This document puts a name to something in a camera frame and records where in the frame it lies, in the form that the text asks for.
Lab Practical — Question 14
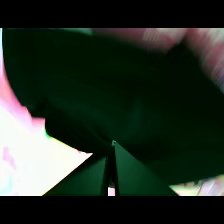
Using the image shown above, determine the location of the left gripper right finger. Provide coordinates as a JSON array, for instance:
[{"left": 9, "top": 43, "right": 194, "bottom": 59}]
[{"left": 112, "top": 140, "right": 179, "bottom": 197}]

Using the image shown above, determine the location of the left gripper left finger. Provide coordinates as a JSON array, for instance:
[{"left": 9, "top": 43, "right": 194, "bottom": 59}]
[{"left": 43, "top": 152, "right": 109, "bottom": 197}]

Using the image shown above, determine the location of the black garment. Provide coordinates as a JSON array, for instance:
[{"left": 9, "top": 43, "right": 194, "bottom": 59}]
[{"left": 2, "top": 27, "right": 224, "bottom": 186}]

